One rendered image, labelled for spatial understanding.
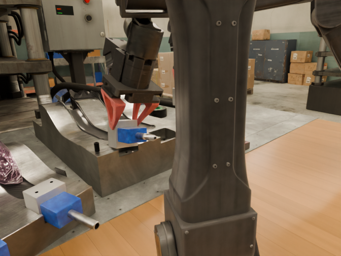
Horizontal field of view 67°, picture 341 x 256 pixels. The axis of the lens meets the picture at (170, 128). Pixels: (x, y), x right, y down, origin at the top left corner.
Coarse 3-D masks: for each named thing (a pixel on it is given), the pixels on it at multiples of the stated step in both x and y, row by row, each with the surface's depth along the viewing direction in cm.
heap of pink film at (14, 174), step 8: (0, 144) 50; (0, 152) 48; (8, 152) 49; (0, 160) 46; (8, 160) 47; (0, 168) 45; (8, 168) 46; (16, 168) 47; (0, 176) 45; (8, 176) 46; (16, 176) 46
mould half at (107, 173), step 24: (48, 120) 70; (72, 120) 69; (96, 120) 71; (144, 120) 72; (168, 120) 71; (48, 144) 76; (72, 144) 58; (144, 144) 55; (168, 144) 60; (72, 168) 62; (96, 168) 50; (120, 168) 52; (144, 168) 56; (168, 168) 62; (96, 192) 53
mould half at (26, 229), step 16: (16, 144) 54; (16, 160) 50; (32, 160) 51; (32, 176) 48; (48, 176) 49; (64, 176) 49; (0, 192) 43; (80, 192) 43; (0, 208) 39; (16, 208) 39; (0, 224) 36; (16, 224) 36; (32, 224) 36; (48, 224) 38; (16, 240) 35; (32, 240) 37; (48, 240) 39
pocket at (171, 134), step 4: (164, 128) 64; (152, 132) 62; (156, 132) 62; (160, 132) 63; (164, 132) 64; (168, 132) 63; (172, 132) 62; (160, 136) 64; (164, 136) 65; (168, 136) 64; (172, 136) 62; (164, 140) 63; (168, 140) 60
